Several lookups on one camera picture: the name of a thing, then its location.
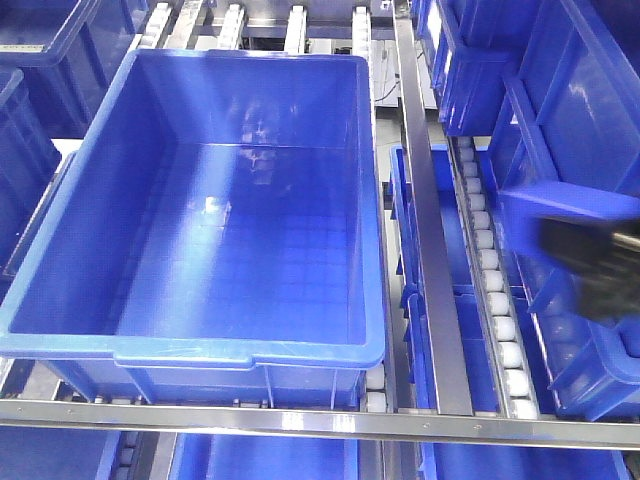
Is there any blue bin below centre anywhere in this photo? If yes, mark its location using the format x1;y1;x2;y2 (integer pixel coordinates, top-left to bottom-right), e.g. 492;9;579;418
169;434;359;479

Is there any white roller track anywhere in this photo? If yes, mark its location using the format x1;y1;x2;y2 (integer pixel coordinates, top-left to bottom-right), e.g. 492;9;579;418
451;137;539;420

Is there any blue bin far left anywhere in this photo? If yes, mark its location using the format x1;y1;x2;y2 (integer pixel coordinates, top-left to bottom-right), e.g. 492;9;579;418
1;1;149;139

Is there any large blue plastic bin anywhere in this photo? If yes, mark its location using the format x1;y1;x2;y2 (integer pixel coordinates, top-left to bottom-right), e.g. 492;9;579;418
1;49;385;409

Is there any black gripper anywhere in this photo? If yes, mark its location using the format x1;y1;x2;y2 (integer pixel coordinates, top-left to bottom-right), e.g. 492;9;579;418
537;216;639;323

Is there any steel flow rack frame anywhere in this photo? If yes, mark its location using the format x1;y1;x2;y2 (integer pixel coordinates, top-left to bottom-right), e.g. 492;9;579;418
1;1;639;479

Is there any blue bin right lower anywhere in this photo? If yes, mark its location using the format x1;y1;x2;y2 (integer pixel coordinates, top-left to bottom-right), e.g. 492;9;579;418
489;1;639;421

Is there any blue bin right upper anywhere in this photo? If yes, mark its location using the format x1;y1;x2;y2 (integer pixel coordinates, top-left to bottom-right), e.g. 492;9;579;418
411;0;540;136

